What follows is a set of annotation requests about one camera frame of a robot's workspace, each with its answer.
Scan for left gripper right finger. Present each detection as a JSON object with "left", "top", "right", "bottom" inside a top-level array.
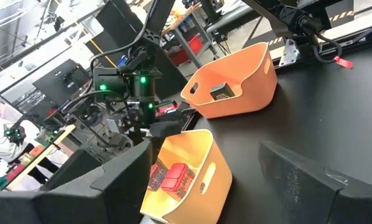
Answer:
[{"left": 258, "top": 139, "right": 372, "bottom": 224}]

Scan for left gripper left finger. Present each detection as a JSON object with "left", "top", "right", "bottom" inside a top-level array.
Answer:
[{"left": 0, "top": 139, "right": 154, "bottom": 224}]

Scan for green spice tin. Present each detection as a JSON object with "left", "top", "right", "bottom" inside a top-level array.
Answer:
[{"left": 210, "top": 82, "right": 236, "bottom": 101}]

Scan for large black panel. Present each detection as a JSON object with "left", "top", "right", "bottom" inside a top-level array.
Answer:
[{"left": 85, "top": 0, "right": 188, "bottom": 101}]

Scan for yellow plastic bin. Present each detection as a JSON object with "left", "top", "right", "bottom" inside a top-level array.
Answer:
[{"left": 140, "top": 129, "right": 233, "bottom": 224}]

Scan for grey metal rack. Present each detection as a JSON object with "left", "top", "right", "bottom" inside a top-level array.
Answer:
[{"left": 160, "top": 0, "right": 220, "bottom": 70}]

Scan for light wooden plank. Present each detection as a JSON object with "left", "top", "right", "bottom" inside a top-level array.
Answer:
[{"left": 5, "top": 124, "right": 77, "bottom": 191}]

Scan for red crate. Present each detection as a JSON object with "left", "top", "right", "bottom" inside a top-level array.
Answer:
[{"left": 169, "top": 34, "right": 205, "bottom": 67}]

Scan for orange plastic bin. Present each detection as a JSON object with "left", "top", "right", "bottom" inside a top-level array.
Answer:
[{"left": 180, "top": 42, "right": 279, "bottom": 120}]

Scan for black flat monitor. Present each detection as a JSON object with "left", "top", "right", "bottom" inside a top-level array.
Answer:
[{"left": 33, "top": 58, "right": 91, "bottom": 106}]

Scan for black device green lights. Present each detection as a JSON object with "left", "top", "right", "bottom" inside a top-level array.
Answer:
[{"left": 2, "top": 124, "right": 27, "bottom": 146}]

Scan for red tag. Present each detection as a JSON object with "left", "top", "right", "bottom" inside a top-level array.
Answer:
[{"left": 333, "top": 55, "right": 354, "bottom": 70}]

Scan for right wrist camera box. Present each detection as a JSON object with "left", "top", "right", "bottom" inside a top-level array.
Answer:
[{"left": 150, "top": 121, "right": 183, "bottom": 140}]

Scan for silver metal bracket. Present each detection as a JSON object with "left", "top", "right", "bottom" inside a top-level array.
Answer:
[{"left": 278, "top": 39, "right": 300, "bottom": 68}]

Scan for black cable loop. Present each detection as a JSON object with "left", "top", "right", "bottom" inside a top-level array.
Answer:
[{"left": 310, "top": 32, "right": 343, "bottom": 65}]

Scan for black rig frame beam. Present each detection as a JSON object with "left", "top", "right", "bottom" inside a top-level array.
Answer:
[{"left": 241, "top": 0, "right": 325, "bottom": 41}]

